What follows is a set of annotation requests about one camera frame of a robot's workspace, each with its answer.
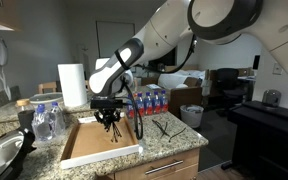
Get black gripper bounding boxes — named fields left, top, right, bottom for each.
left=94, top=108, right=121, bottom=132

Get large black zip tie bundle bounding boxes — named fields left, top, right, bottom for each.
left=102, top=122, right=123, bottom=144

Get cardboard box cover white rim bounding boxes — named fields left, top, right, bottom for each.
left=59, top=116, right=141, bottom=170

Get wooden counter base cabinet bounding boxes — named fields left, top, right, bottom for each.
left=97, top=148, right=201, bottom=180

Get Fiji water bottle blue cap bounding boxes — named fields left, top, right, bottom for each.
left=152, top=90, right=162, bottom=114
left=126, top=93, right=137, bottom=119
left=159, top=89, right=169, bottom=113
left=143, top=91, right=154, bottom=116
left=135, top=92, right=146, bottom=117

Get clear water bottle blue cap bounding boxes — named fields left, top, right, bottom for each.
left=31, top=103, right=54, bottom=143
left=48, top=101, right=66, bottom=136

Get white paper towel roll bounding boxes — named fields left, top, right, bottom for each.
left=57, top=63, right=88, bottom=108

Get white round dish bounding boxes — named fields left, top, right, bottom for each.
left=28, top=92, right=64, bottom=108

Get wooden slatted chair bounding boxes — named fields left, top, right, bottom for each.
left=37, top=81, right=59, bottom=95

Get white bedding pile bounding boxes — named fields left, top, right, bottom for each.
left=157, top=69, right=207, bottom=90

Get white trash can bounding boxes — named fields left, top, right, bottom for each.
left=179, top=104, right=205, bottom=129

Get glass jar tan lid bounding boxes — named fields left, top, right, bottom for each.
left=14, top=98, right=36, bottom=133

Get black office chair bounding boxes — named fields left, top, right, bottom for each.
left=214, top=67, right=248, bottom=113

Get wooden upper cabinet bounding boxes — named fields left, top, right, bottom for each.
left=0, top=0, right=22, bottom=33

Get black piano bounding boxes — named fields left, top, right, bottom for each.
left=221, top=100, right=288, bottom=180

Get black flat panel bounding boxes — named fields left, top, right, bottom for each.
left=252, top=54, right=261, bottom=71

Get silver metal container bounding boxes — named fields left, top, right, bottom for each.
left=262, top=89, right=283, bottom=108

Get black velcro strap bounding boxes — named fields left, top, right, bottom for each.
left=113, top=48, right=131, bottom=71

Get metal drawer handle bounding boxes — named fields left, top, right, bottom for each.
left=144, top=159, right=184, bottom=176

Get black wall television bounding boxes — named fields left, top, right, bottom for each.
left=148, top=46, right=178, bottom=68

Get white wall plate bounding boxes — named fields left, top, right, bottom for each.
left=272, top=62, right=284, bottom=76

